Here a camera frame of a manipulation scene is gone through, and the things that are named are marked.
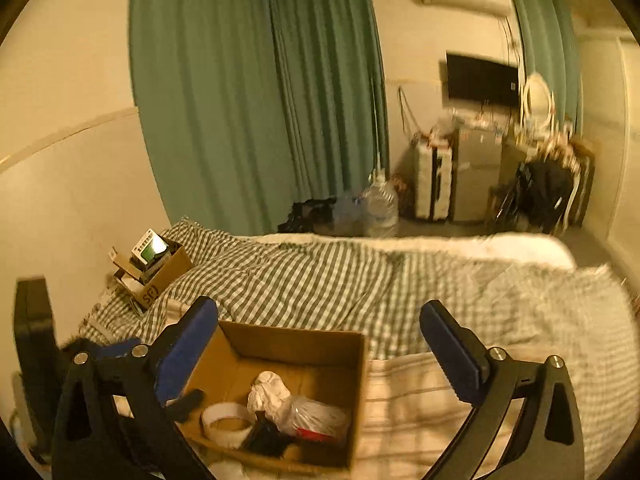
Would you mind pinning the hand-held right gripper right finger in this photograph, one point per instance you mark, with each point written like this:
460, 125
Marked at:
452, 360

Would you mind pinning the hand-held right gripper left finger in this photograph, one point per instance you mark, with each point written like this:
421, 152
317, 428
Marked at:
182, 360

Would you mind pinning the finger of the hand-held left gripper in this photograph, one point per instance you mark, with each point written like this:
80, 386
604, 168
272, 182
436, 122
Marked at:
116, 348

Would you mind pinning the large cardboard box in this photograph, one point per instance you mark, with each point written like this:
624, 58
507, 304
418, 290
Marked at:
300, 355

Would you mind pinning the white tape roll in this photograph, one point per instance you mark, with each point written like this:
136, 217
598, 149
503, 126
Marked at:
220, 412

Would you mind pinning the white striped sheet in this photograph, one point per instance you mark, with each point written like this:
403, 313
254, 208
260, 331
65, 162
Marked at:
400, 410

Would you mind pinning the small cardboard box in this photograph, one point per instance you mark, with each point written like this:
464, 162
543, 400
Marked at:
160, 280

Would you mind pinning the black upright panel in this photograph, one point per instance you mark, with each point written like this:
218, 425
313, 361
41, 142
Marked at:
32, 330

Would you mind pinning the white crumpled paper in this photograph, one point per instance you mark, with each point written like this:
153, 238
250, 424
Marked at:
267, 392

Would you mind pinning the green and white carton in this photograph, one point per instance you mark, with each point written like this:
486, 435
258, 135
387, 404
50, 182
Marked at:
149, 252

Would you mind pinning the white fluffy blanket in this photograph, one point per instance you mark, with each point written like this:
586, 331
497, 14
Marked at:
475, 250

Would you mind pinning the black tangled item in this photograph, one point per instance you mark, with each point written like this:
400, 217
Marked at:
265, 440

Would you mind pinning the red packet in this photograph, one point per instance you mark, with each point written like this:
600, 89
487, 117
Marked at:
310, 433

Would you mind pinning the green checked blanket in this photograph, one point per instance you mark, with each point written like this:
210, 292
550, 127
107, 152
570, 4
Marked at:
310, 280

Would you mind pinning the large clear water bottle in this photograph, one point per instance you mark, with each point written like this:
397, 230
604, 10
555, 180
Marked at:
380, 205

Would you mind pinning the crumpled clear plastic bag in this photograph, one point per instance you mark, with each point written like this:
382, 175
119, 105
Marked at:
347, 212

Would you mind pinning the white suitcase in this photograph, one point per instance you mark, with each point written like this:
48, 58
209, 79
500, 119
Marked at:
432, 180

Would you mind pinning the grey mini fridge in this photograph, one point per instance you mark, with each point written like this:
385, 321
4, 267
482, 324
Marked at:
475, 175

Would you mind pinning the black clothes pile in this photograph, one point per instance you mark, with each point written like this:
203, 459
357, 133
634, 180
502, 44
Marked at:
305, 215

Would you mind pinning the black jacket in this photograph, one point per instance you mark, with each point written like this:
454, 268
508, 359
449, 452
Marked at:
545, 190

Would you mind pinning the wooden dressing table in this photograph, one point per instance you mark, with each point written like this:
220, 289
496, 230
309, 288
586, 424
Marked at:
585, 160

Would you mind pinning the white oval mirror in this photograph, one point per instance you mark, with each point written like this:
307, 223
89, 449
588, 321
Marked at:
537, 100

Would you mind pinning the wide green curtain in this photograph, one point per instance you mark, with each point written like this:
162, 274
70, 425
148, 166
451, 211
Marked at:
200, 85

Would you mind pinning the narrow green curtain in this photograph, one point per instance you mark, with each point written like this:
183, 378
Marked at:
330, 85

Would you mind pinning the green curtain beside mirror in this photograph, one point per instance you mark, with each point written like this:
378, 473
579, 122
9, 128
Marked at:
545, 35

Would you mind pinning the black wall television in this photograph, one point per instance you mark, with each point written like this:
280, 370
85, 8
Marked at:
480, 80

